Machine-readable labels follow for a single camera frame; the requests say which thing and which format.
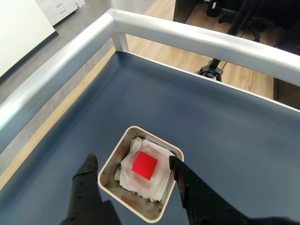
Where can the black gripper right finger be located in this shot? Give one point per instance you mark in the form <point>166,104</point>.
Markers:
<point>204,201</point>

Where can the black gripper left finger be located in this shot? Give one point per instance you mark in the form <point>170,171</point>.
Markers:
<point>84,192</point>

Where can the red cube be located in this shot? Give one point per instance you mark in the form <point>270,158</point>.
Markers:
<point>144,165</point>

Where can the beige square box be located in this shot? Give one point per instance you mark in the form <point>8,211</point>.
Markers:
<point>110,173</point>

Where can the white crumpled tissue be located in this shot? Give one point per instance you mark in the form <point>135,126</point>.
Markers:
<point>131,178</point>

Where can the black tripod stand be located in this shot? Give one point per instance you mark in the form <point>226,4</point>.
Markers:
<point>211,71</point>

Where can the dark brown cabinet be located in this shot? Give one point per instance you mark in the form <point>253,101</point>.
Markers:
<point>288,91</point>

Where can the white board panel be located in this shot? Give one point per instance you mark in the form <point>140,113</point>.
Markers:
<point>18,30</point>

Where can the silver cart railing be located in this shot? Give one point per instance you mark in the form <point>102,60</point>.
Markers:
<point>164,25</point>

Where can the white drawer cabinet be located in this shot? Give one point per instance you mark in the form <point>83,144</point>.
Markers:
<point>58,9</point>

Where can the black office chair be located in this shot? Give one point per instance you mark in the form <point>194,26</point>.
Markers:
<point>253,22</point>

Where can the black upholstered chair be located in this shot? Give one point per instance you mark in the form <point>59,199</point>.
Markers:
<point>290,32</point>

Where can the black desk side panel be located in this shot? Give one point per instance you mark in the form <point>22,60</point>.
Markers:
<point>182,11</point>

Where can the black round bin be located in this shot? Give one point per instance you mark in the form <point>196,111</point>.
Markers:
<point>213,9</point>

